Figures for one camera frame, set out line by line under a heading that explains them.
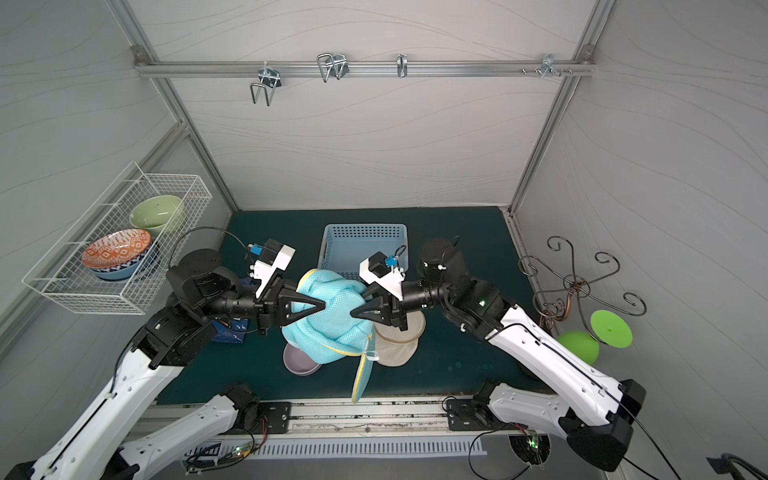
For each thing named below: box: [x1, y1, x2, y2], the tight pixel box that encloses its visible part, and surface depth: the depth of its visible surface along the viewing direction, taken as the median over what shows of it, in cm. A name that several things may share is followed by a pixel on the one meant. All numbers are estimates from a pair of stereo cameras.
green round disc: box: [590, 310, 633, 348], surface depth 57 cm
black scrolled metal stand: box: [519, 236, 647, 343], surface depth 65 cm
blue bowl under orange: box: [89, 243, 155, 280], surface depth 58 cm
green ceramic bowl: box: [129, 194, 182, 235], surface depth 73 cm
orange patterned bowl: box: [82, 228, 152, 270], surface depth 64 cm
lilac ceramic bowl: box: [283, 343, 322, 376], surface depth 81 cm
